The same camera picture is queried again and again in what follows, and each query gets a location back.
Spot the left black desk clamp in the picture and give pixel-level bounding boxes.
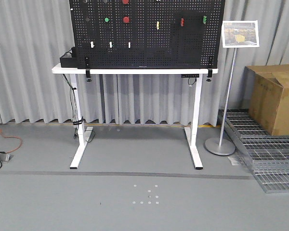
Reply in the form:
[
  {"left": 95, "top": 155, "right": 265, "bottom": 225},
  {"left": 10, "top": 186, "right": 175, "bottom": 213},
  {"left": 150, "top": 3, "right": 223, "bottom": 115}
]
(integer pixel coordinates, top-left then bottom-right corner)
[{"left": 85, "top": 56, "right": 92, "bottom": 82}]

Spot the black perforated pegboard panel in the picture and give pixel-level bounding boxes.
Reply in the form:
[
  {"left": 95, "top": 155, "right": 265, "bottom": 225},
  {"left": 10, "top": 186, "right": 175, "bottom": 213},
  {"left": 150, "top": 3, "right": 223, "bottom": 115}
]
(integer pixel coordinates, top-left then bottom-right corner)
[{"left": 69, "top": 0, "right": 225, "bottom": 69}]

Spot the black desk clamp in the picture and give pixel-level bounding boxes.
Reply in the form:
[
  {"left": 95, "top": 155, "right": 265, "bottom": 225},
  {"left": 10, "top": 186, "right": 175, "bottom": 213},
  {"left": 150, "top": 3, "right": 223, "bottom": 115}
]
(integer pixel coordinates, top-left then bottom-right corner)
[
  {"left": 206, "top": 56, "right": 214, "bottom": 82},
  {"left": 85, "top": 56, "right": 92, "bottom": 82}
]

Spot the right black desk clamp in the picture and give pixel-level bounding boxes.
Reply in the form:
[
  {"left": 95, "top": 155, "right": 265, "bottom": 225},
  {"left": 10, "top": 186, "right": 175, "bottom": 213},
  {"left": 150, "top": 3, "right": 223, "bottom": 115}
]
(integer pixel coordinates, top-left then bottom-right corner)
[{"left": 206, "top": 56, "right": 214, "bottom": 82}]

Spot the desk height control panel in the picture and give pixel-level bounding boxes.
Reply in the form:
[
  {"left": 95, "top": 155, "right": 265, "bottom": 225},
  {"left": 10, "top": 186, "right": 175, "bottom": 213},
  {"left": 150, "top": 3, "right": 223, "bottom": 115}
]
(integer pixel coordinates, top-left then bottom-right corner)
[{"left": 181, "top": 74, "right": 199, "bottom": 78}]

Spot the silver sign stand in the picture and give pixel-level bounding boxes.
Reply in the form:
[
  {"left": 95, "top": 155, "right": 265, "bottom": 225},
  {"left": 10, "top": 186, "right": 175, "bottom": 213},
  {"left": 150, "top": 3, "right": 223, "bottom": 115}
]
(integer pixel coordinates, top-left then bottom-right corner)
[{"left": 205, "top": 20, "right": 260, "bottom": 156}]

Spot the orange cable on floor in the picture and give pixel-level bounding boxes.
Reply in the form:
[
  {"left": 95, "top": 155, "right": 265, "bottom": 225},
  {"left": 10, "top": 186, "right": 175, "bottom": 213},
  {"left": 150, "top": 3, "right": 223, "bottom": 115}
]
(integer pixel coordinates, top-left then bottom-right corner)
[{"left": 0, "top": 128, "right": 23, "bottom": 154}]

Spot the black box on desk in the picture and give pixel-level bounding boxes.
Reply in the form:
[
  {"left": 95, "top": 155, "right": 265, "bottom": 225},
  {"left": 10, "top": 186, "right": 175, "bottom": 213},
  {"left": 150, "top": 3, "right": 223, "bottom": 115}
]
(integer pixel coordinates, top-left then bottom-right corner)
[{"left": 60, "top": 47, "right": 78, "bottom": 68}]

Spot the cable bundle on desk leg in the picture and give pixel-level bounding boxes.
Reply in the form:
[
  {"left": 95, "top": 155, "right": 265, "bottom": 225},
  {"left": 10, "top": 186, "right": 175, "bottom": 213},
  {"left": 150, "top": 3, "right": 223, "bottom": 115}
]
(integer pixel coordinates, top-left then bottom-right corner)
[{"left": 62, "top": 73, "right": 95, "bottom": 142}]

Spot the metal foot pedal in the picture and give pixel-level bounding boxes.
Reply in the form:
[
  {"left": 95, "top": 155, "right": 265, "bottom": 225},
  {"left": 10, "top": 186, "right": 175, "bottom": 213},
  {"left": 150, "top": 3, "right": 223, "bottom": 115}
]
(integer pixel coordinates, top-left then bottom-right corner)
[{"left": 0, "top": 153, "right": 14, "bottom": 163}]

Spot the brown cardboard box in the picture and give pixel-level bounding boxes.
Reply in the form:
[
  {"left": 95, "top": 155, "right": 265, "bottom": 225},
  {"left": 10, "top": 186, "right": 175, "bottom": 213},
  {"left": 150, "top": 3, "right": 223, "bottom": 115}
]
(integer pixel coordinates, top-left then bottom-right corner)
[{"left": 244, "top": 64, "right": 289, "bottom": 136}]

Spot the white standing desk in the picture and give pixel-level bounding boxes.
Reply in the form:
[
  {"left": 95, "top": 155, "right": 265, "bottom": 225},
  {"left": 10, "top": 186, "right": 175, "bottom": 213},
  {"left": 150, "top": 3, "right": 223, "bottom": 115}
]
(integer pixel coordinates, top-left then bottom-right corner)
[{"left": 52, "top": 63, "right": 218, "bottom": 170}]

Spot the metal floor grating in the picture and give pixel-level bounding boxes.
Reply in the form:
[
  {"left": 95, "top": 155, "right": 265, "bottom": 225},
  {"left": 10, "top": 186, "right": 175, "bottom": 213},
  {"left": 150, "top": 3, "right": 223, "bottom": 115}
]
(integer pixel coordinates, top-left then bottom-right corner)
[{"left": 224, "top": 109, "right": 289, "bottom": 193}]

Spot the lower red push button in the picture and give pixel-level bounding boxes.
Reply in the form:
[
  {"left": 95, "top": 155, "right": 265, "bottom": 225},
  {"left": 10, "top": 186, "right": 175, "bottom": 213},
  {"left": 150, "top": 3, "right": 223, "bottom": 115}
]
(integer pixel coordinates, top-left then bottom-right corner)
[{"left": 123, "top": 16, "right": 130, "bottom": 24}]

